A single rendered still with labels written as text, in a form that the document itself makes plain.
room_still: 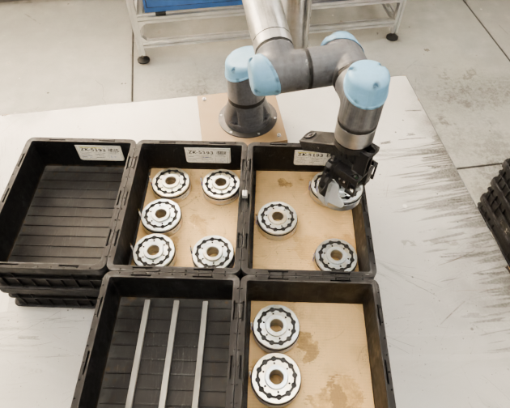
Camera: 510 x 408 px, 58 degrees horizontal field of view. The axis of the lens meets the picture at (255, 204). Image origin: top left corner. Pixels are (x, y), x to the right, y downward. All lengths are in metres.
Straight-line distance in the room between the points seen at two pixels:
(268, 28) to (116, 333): 0.72
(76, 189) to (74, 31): 2.30
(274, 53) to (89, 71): 2.39
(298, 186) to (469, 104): 1.90
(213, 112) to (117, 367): 0.84
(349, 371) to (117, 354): 0.50
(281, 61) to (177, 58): 2.31
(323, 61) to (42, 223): 0.84
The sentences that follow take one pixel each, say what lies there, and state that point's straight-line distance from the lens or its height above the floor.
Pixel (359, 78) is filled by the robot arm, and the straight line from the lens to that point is 0.79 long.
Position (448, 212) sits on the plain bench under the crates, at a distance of 1.50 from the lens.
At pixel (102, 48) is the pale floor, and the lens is 3.34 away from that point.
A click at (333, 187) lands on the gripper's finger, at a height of 1.06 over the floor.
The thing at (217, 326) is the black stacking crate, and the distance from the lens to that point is 1.08.
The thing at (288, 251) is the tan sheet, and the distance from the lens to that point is 1.16.
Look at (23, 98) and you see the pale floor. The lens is 3.12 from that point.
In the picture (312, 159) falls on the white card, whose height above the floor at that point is 0.88.
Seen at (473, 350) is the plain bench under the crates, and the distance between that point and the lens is 1.31.
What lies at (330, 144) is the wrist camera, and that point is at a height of 1.16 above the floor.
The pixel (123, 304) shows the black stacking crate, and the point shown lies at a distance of 1.13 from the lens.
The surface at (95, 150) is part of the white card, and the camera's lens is 1.34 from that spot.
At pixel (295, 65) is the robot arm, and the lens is 0.85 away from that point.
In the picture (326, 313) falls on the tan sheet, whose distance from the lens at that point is 1.10.
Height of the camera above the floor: 1.83
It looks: 54 degrees down
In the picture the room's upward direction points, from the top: straight up
